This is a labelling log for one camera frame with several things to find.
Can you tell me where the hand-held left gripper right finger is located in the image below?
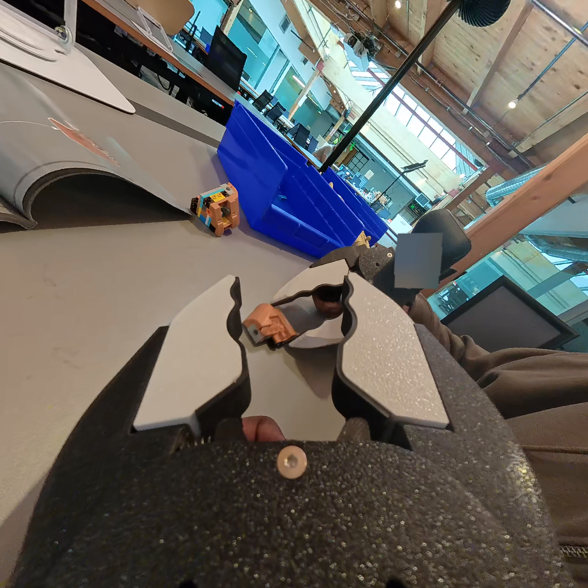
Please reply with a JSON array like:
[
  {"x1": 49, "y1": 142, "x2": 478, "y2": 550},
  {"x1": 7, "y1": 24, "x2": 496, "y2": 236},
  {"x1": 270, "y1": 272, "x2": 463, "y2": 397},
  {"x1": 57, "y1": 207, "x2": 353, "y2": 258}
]
[{"x1": 332, "y1": 272, "x2": 451, "y2": 430}]

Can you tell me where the person's brown jacket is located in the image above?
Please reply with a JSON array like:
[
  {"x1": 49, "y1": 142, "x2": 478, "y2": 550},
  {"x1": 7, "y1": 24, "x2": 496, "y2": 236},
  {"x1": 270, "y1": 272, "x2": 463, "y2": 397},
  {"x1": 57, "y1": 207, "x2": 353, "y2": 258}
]
[{"x1": 505, "y1": 400, "x2": 588, "y2": 588}]

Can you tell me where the plywood chair back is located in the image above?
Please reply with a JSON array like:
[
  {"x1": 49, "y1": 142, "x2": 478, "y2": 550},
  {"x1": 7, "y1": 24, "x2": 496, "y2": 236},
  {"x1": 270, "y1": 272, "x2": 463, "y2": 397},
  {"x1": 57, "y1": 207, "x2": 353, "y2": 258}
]
[{"x1": 133, "y1": 0, "x2": 196, "y2": 36}]

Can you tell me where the blue plastic bin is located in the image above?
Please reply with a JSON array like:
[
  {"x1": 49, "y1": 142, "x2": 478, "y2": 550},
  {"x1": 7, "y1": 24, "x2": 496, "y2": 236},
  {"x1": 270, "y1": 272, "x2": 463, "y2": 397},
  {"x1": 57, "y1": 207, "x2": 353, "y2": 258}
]
[
  {"x1": 317, "y1": 168, "x2": 392, "y2": 249},
  {"x1": 217, "y1": 100, "x2": 341, "y2": 259}
]

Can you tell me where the white stand with flat base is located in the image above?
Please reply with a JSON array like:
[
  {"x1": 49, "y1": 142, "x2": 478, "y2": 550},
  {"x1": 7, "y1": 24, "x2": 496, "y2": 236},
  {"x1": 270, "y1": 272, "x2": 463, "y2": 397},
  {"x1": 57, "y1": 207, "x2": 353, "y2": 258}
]
[{"x1": 0, "y1": 0, "x2": 137, "y2": 115}]

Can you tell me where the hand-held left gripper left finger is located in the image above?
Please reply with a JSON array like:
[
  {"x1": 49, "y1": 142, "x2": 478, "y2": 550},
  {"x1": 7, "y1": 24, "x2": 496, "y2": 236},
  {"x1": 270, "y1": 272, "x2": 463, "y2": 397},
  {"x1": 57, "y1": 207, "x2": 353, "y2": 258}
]
[{"x1": 132, "y1": 275, "x2": 252, "y2": 435}]

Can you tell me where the brown brick assembly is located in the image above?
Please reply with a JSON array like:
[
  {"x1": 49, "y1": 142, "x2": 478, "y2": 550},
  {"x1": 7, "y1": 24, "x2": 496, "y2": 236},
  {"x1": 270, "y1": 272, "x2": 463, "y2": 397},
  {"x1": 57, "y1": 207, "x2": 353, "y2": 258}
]
[{"x1": 243, "y1": 303, "x2": 299, "y2": 351}]

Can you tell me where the silver air duct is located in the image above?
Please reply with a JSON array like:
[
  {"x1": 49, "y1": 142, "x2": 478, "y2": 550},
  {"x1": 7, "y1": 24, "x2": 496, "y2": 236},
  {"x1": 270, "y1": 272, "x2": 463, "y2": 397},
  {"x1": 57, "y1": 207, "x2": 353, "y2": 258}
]
[{"x1": 484, "y1": 165, "x2": 549, "y2": 207}]

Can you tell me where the brown toy brick vehicle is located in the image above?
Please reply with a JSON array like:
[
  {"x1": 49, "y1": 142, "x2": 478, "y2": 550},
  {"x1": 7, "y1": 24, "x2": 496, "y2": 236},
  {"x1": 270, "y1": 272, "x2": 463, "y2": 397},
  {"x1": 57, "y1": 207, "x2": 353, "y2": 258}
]
[{"x1": 190, "y1": 182, "x2": 240, "y2": 237}]

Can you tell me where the person's right hand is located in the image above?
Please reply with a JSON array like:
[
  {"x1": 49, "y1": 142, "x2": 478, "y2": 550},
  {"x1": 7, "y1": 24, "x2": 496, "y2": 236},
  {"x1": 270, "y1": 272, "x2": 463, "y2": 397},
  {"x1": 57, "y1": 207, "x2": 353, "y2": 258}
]
[{"x1": 312, "y1": 293, "x2": 344, "y2": 319}]

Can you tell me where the open grey booklet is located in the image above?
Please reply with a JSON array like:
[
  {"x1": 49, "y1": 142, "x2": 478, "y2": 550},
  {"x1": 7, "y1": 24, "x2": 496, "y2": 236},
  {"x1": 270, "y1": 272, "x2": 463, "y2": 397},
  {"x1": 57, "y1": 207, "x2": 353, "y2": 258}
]
[{"x1": 0, "y1": 62, "x2": 194, "y2": 230}]

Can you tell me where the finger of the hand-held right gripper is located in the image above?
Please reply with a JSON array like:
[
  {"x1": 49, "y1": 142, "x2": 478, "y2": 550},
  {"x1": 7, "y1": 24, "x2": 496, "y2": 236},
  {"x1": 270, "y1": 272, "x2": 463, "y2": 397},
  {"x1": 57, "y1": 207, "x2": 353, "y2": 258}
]
[
  {"x1": 281, "y1": 316, "x2": 346, "y2": 350},
  {"x1": 270, "y1": 258, "x2": 352, "y2": 307}
]

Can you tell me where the long brown-edged table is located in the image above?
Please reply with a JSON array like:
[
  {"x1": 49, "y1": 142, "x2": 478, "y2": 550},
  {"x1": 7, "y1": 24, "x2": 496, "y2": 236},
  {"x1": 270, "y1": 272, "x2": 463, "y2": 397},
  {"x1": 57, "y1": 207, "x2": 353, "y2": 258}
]
[{"x1": 83, "y1": 0, "x2": 236, "y2": 104}]

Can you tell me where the black round ribbed lamp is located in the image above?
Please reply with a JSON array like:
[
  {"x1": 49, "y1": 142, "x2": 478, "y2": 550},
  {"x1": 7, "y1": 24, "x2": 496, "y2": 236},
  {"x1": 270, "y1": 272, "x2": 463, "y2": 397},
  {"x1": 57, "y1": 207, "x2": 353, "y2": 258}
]
[{"x1": 452, "y1": 0, "x2": 512, "y2": 27}]

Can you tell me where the dark framed screen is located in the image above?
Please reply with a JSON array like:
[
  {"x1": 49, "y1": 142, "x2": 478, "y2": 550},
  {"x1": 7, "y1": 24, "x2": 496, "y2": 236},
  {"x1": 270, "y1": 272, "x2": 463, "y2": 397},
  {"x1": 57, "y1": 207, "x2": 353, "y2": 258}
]
[{"x1": 440, "y1": 275, "x2": 580, "y2": 353}]

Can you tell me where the black boom pole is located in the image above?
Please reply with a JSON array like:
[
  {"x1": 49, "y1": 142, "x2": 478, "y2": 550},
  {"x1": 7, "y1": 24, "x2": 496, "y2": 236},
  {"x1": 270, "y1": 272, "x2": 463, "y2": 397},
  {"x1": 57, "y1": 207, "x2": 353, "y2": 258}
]
[{"x1": 317, "y1": 0, "x2": 462, "y2": 174}]

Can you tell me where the wooden post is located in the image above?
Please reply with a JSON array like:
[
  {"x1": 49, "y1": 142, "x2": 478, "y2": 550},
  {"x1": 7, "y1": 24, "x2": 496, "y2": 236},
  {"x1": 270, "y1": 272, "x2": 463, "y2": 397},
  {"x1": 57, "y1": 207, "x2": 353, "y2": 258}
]
[{"x1": 420, "y1": 133, "x2": 588, "y2": 297}]

